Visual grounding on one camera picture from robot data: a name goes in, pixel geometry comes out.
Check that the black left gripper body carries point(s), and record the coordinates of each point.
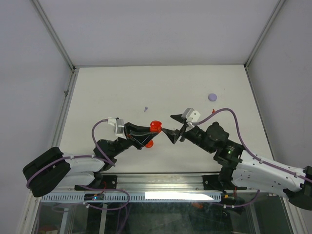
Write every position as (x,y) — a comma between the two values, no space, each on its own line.
(132,139)

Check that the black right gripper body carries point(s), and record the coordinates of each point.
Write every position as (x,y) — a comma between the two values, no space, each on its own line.
(185,134)

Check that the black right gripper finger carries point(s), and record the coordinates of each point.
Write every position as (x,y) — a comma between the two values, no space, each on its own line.
(173,135)
(179,118)

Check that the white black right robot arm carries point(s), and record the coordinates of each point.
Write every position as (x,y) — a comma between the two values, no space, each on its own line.
(242,168)

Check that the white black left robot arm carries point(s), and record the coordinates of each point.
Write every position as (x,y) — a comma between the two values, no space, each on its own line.
(55,169)

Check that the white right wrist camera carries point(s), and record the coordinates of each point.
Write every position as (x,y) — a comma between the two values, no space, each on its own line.
(190,115)

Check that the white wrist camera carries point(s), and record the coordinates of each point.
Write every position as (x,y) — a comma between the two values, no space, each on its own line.
(118,125)
(190,115)

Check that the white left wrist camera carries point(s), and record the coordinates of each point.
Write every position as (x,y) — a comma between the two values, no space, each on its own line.
(118,125)

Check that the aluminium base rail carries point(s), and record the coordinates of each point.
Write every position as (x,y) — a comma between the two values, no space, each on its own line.
(192,182)

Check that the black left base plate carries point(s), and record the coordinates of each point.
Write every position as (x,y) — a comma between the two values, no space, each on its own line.
(107,181)

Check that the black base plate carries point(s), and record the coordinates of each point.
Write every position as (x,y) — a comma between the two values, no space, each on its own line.
(220,183)
(107,181)

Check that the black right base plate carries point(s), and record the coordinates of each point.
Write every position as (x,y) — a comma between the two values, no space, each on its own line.
(220,183)

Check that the grey slotted cable tray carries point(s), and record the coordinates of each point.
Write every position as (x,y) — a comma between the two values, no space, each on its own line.
(110,197)

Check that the aluminium frame post right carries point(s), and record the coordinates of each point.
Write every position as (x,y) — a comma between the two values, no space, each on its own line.
(274,14)

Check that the aluminium frame post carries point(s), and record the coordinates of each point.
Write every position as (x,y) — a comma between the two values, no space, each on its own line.
(53,34)
(274,14)

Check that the aluminium frame post left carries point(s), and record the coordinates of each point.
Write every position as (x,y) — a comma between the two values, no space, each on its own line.
(53,34)

